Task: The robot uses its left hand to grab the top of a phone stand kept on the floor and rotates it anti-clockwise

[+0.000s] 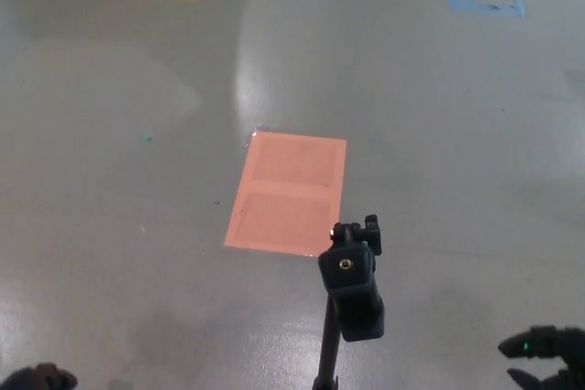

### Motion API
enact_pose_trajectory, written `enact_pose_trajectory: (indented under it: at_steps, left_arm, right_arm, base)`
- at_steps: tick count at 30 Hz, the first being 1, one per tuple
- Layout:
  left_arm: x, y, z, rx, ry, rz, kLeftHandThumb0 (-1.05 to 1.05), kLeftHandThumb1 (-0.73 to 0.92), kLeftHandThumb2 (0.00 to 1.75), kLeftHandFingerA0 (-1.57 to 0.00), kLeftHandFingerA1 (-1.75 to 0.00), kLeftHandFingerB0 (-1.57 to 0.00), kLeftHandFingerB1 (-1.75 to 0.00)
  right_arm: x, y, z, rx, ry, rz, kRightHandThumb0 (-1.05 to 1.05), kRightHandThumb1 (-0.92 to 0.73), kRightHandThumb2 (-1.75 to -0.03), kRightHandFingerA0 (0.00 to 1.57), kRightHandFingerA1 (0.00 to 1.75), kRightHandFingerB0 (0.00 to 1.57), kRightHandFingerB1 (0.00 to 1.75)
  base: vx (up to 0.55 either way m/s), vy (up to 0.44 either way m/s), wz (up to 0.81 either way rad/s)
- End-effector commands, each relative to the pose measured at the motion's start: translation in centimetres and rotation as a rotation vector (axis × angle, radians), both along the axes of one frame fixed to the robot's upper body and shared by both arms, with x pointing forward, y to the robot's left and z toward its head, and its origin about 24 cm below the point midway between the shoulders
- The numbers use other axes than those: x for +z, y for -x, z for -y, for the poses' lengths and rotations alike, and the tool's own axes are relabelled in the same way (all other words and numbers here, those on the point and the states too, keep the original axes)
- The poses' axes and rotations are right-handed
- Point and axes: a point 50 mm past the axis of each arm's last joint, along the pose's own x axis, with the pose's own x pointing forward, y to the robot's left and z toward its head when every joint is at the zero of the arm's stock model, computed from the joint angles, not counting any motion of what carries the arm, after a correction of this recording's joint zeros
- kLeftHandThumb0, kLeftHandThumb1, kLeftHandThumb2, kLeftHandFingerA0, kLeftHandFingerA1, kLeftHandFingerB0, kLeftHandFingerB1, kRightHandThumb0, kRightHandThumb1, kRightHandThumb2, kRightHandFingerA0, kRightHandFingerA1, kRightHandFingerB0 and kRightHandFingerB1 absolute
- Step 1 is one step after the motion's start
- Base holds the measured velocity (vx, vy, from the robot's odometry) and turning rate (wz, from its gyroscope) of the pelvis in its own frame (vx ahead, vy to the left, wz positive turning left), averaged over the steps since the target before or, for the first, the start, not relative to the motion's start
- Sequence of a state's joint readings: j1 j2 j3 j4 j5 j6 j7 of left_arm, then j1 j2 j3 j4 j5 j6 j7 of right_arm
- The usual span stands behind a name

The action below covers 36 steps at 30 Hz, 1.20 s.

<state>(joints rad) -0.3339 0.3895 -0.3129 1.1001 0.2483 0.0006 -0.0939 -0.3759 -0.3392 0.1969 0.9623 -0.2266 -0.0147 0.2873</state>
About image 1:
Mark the black phone stand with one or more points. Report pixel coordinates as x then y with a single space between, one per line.
354 280

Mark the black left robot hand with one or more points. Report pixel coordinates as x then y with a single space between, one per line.
39 378

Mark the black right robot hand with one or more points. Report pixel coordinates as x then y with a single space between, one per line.
546 340

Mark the orange paper sheet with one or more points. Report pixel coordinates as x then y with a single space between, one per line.
288 193

